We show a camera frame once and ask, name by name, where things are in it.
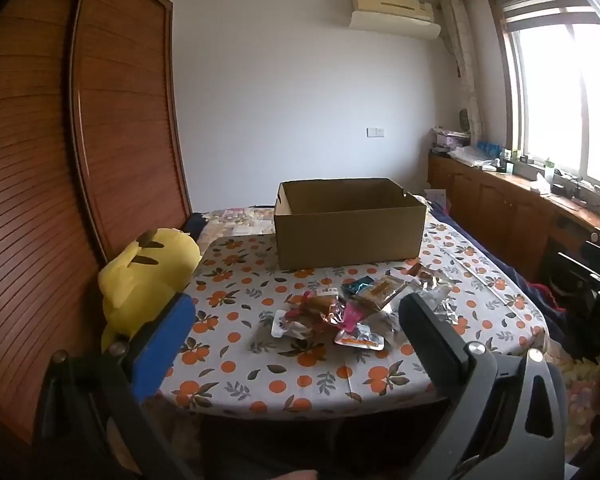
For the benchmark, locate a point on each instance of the wooden slatted wardrobe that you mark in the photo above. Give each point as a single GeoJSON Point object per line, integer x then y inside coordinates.
{"type": "Point", "coordinates": [120, 110]}

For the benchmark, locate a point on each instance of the yellow plush toy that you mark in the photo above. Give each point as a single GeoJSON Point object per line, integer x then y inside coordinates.
{"type": "Point", "coordinates": [140, 270]}

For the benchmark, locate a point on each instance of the white orange snack packet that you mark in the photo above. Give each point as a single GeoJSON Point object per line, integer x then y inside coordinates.
{"type": "Point", "coordinates": [360, 341]}

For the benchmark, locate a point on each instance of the long wooden cabinet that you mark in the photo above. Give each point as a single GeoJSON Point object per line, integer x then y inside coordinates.
{"type": "Point", "coordinates": [490, 205]}

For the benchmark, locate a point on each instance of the white plastic bag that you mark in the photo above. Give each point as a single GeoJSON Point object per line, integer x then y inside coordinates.
{"type": "Point", "coordinates": [472, 156]}

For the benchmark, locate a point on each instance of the black chair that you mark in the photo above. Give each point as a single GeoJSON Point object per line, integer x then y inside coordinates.
{"type": "Point", "coordinates": [585, 280]}

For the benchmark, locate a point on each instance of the brown framed window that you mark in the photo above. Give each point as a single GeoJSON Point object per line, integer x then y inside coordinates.
{"type": "Point", "coordinates": [550, 95]}

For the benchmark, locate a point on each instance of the white wall air conditioner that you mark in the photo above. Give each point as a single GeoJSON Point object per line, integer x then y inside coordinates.
{"type": "Point", "coordinates": [395, 15]}

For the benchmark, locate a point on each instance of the brown cardboard box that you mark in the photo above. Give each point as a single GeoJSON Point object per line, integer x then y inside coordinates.
{"type": "Point", "coordinates": [350, 240]}

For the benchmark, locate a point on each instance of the white wall switch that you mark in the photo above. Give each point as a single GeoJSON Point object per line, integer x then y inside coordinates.
{"type": "Point", "coordinates": [375, 132]}

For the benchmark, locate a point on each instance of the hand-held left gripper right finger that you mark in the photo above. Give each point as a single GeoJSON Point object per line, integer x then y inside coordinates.
{"type": "Point", "coordinates": [430, 340]}

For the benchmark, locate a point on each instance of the stack of small boxes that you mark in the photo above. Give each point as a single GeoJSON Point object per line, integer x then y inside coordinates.
{"type": "Point", "coordinates": [450, 139]}

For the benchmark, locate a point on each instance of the silver foil snack packet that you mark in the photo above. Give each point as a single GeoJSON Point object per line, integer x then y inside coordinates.
{"type": "Point", "coordinates": [437, 289]}

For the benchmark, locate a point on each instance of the clear sesame bar packet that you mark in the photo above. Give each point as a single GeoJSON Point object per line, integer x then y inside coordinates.
{"type": "Point", "coordinates": [380, 291]}

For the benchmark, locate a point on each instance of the row of blue bottles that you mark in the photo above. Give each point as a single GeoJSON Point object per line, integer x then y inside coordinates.
{"type": "Point", "coordinates": [489, 150]}

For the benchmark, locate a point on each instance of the dark blue blanket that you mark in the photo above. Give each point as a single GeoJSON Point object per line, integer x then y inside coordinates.
{"type": "Point", "coordinates": [540, 295]}

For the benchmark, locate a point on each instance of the white patterned curtain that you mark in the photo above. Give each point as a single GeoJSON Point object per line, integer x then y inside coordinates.
{"type": "Point", "coordinates": [467, 85]}

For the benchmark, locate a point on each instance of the red brown snack packet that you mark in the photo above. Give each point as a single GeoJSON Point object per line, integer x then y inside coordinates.
{"type": "Point", "coordinates": [322, 307]}

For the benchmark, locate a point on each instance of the pink snack packet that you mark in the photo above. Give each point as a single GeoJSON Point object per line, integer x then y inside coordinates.
{"type": "Point", "coordinates": [352, 315]}

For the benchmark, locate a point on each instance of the white paper bag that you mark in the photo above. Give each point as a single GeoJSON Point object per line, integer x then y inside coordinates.
{"type": "Point", "coordinates": [437, 199]}

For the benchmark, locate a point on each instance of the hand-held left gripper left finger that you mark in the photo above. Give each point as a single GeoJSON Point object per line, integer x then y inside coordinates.
{"type": "Point", "coordinates": [160, 345]}

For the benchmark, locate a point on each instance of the orange fruit print tablecloth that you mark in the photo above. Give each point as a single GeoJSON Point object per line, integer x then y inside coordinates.
{"type": "Point", "coordinates": [280, 375]}

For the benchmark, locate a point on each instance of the patterned quilt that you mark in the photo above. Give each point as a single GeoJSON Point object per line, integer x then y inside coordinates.
{"type": "Point", "coordinates": [235, 221]}

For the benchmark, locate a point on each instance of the teal foil snack packet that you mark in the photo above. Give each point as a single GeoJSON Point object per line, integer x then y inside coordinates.
{"type": "Point", "coordinates": [355, 286]}

